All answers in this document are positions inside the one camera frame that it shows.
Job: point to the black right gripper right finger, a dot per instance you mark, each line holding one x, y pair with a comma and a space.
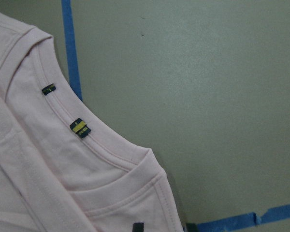
191, 227

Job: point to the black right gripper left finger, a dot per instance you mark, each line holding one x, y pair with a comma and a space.
138, 227

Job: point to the pink Snoopy t-shirt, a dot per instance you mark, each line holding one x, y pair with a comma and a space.
61, 168

